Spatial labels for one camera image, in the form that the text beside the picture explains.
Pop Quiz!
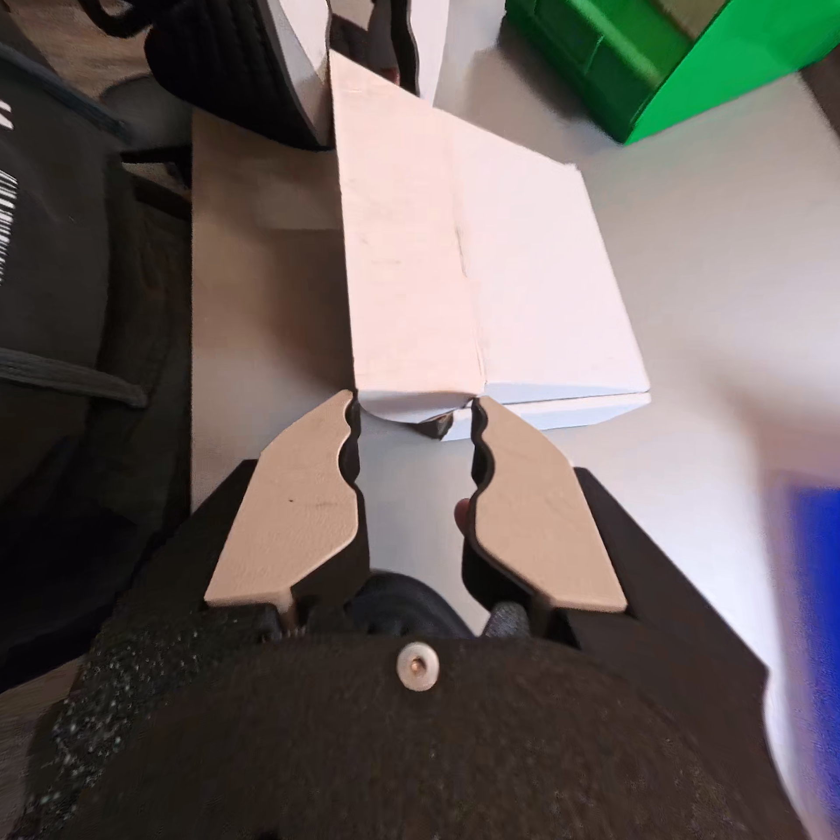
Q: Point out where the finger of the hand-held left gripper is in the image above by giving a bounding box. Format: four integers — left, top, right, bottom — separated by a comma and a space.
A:
392, 0, 452, 109
261, 0, 331, 148

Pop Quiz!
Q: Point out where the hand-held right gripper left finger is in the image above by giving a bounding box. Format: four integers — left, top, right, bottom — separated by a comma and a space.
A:
204, 390, 370, 627

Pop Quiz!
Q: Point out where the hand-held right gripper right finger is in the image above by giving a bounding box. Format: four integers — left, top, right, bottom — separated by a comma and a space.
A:
461, 395, 627, 614

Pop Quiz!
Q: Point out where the blue plastic bin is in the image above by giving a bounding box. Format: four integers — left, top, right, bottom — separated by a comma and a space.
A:
764, 469, 840, 840

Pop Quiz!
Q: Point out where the green plastic bin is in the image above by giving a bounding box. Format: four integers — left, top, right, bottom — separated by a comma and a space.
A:
503, 0, 840, 147

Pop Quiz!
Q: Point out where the grey desk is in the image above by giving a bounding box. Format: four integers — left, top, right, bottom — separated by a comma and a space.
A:
190, 0, 840, 840

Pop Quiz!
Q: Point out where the black wrist rest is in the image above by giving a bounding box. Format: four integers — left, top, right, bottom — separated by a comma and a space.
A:
344, 570, 475, 641

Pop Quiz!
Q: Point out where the person's black clothing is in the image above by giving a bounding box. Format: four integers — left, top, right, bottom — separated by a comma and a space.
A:
0, 39, 193, 697

